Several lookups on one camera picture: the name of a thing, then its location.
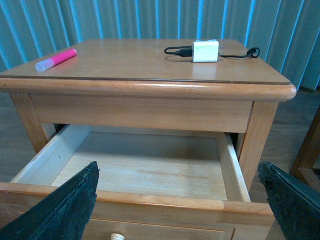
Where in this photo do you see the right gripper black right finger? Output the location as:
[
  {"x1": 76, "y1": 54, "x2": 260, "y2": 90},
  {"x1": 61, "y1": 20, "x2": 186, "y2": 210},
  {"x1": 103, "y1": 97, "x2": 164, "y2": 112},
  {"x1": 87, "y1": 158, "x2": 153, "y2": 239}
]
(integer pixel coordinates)
[{"x1": 258, "y1": 161, "x2": 320, "y2": 240}]

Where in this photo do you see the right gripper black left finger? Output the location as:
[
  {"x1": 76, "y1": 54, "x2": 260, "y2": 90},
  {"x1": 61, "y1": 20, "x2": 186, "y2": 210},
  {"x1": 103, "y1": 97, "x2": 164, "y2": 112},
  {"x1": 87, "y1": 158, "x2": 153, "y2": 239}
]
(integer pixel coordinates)
[{"x1": 0, "y1": 161, "x2": 99, "y2": 240}]

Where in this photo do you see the wooden nightstand drawer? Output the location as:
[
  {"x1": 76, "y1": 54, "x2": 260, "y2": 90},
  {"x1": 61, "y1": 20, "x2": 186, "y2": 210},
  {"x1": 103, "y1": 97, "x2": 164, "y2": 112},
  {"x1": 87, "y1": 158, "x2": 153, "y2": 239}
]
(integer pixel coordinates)
[{"x1": 0, "y1": 125, "x2": 274, "y2": 240}]

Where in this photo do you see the pink marker with clear cap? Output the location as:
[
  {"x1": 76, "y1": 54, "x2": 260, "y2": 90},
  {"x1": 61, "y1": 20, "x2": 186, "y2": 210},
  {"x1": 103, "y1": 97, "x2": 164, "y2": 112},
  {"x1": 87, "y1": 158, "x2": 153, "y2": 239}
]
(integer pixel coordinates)
[{"x1": 35, "y1": 48, "x2": 77, "y2": 72}]

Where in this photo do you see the wooden furniture at right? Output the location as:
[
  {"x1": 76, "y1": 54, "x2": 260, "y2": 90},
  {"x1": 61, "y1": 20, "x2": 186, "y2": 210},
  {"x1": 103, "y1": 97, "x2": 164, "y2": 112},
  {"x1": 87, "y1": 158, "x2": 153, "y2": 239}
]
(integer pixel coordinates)
[{"x1": 289, "y1": 107, "x2": 320, "y2": 192}]

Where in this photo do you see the wooden nightstand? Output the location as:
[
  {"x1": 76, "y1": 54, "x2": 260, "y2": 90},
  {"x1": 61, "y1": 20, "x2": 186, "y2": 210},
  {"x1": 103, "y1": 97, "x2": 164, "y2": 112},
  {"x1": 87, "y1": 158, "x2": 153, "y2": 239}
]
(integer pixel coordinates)
[{"x1": 0, "y1": 39, "x2": 296, "y2": 188}]

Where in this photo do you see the grey pleated curtain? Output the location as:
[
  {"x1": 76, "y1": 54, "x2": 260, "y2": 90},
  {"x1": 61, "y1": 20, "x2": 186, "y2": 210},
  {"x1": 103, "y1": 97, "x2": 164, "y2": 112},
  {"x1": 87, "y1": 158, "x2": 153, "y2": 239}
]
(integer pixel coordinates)
[{"x1": 0, "y1": 0, "x2": 320, "y2": 90}]

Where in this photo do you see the white box device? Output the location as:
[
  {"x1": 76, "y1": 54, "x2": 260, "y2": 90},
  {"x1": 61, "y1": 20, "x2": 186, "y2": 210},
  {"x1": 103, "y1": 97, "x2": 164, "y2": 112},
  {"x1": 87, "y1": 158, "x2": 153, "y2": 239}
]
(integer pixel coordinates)
[{"x1": 192, "y1": 39, "x2": 219, "y2": 63}]

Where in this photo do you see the black usb cable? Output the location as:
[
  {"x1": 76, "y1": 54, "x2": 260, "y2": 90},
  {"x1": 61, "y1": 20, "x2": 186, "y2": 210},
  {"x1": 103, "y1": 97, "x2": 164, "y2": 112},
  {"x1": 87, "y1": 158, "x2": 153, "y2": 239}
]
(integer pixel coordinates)
[{"x1": 164, "y1": 45, "x2": 261, "y2": 60}]

